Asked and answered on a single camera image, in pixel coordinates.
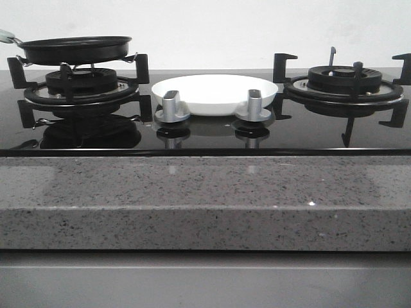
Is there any white round plate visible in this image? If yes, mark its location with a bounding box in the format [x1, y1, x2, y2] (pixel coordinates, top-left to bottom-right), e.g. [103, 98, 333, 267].
[152, 74, 278, 116]

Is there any black frying pan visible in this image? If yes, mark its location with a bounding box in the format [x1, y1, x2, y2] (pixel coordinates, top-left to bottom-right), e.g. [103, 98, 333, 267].
[1, 30, 132, 65]

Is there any silver left stove knob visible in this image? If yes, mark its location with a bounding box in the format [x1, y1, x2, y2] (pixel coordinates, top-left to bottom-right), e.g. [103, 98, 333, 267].
[155, 90, 190, 123]

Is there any silver stove knob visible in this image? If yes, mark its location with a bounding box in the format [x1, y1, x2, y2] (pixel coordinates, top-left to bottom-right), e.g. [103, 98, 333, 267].
[235, 89, 272, 122]
[155, 90, 190, 123]

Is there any silver right stove knob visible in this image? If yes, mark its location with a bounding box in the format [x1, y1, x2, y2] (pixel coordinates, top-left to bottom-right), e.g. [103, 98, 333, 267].
[235, 89, 272, 122]

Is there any black glass gas hob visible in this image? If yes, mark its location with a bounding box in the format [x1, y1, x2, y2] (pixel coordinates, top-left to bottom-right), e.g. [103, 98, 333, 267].
[1, 70, 410, 157]

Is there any black left gas burner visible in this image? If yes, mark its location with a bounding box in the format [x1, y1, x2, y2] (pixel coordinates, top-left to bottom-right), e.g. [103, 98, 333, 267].
[46, 68, 118, 96]

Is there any black gas burner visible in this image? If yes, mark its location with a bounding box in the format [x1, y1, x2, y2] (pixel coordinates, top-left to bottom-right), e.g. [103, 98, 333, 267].
[307, 65, 382, 94]
[46, 68, 118, 96]

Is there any black right gas burner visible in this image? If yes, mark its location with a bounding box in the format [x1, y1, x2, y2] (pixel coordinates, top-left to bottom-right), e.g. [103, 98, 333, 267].
[307, 65, 382, 94]

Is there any black left pan support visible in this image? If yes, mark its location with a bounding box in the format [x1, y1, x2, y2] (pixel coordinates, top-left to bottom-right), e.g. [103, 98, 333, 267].
[8, 53, 152, 128]

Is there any black pan support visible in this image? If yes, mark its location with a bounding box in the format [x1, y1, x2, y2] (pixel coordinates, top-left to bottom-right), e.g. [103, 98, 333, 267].
[272, 47, 410, 147]
[8, 53, 152, 128]

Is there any grey cabinet front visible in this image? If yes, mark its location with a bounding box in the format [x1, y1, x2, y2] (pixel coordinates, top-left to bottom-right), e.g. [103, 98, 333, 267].
[1, 252, 410, 307]

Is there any black right pan support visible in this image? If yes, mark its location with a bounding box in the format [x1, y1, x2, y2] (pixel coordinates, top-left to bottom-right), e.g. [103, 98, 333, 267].
[272, 47, 410, 147]

